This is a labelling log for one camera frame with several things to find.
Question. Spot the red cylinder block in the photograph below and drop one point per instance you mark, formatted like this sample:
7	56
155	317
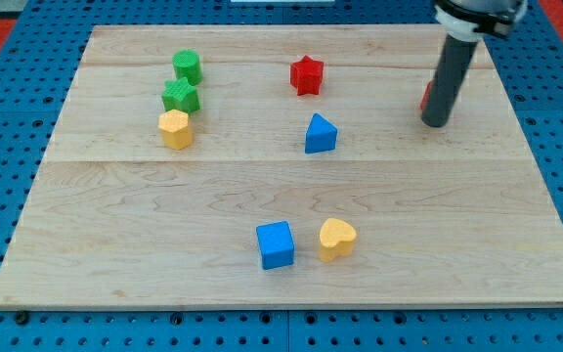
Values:
426	95

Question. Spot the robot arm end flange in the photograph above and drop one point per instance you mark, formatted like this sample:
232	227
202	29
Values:
470	20

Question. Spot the red star block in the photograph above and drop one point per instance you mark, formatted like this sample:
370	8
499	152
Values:
306	76

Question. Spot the green star block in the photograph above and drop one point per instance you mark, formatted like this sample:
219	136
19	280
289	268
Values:
180	95

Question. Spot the blue triangle block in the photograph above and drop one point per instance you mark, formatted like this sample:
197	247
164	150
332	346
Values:
321	135

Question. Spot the blue cube block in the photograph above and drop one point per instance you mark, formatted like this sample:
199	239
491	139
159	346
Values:
276	245

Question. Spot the yellow heart block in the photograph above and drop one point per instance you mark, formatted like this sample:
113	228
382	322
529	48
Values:
336	238

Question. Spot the wooden board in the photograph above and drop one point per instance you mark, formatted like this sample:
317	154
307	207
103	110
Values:
452	217

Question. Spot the yellow hexagon block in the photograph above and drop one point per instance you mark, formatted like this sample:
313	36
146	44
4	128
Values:
175	130

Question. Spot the green cylinder block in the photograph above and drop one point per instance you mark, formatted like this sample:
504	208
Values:
186	64

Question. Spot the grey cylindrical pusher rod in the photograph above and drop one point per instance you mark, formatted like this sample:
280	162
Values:
451	69

